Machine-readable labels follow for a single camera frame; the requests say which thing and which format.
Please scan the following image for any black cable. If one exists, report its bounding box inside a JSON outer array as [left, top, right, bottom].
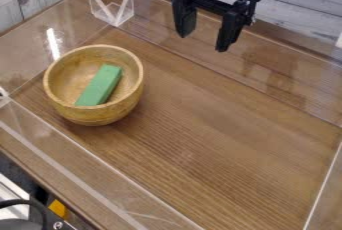
[[0, 198, 49, 230]]

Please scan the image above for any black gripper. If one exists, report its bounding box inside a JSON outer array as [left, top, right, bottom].
[[172, 0, 260, 52]]

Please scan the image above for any brown wooden bowl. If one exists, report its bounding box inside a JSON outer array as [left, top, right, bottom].
[[42, 44, 144, 126]]

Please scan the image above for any clear acrylic corner bracket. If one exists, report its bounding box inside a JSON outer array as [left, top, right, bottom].
[[88, 0, 134, 27], [0, 86, 10, 109]]

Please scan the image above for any black device with yellow label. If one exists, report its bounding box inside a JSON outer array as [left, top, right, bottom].
[[29, 189, 96, 230]]

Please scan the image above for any clear acrylic left corner bracket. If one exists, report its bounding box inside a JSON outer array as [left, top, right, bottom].
[[0, 86, 10, 109]]

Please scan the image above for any green rectangular block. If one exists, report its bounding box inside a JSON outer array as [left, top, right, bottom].
[[74, 64, 121, 106]]

